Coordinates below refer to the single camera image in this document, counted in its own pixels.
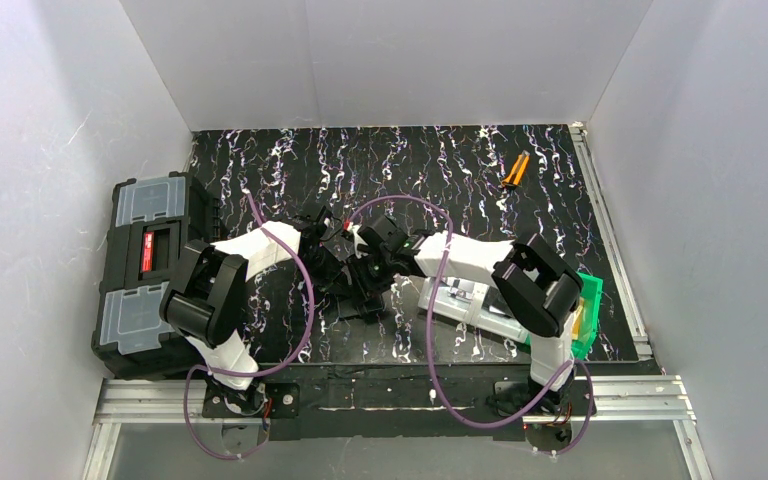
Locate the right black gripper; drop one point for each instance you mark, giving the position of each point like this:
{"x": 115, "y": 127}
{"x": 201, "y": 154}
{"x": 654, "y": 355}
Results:
{"x": 371, "y": 291}

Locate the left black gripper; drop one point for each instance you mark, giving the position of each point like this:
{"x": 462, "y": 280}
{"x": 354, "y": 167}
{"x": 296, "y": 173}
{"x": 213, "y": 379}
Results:
{"x": 342, "y": 285}

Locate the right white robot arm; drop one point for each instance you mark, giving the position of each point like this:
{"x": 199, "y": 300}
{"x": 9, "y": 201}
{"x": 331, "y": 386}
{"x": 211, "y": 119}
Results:
{"x": 519, "y": 289}

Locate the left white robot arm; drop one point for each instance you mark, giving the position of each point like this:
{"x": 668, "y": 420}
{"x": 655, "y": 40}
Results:
{"x": 206, "y": 294}

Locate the white cards in left bin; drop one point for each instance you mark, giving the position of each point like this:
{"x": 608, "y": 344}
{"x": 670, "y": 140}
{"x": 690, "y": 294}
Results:
{"x": 467, "y": 292}

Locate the gold cards in green bin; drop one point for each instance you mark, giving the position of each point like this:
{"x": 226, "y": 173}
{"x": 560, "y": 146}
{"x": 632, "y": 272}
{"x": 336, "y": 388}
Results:
{"x": 578, "y": 317}

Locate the grey bin left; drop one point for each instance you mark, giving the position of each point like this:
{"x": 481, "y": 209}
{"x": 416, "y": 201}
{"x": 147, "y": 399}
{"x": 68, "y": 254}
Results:
{"x": 443, "y": 305}

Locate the grey bin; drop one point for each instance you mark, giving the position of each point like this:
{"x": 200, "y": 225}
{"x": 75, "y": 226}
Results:
{"x": 443, "y": 305}
{"x": 488, "y": 318}

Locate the grey bin middle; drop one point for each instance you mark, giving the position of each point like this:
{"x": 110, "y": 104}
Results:
{"x": 488, "y": 318}

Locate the orange black utility knife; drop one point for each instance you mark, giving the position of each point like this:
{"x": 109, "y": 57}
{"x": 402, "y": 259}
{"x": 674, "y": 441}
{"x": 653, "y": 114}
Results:
{"x": 516, "y": 173}

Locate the black tool box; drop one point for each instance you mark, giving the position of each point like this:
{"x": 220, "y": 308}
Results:
{"x": 151, "y": 220}

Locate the green bin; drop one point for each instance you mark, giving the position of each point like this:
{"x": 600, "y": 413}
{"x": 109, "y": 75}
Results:
{"x": 590, "y": 297}

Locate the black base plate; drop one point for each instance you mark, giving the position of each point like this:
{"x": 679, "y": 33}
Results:
{"x": 401, "y": 401}

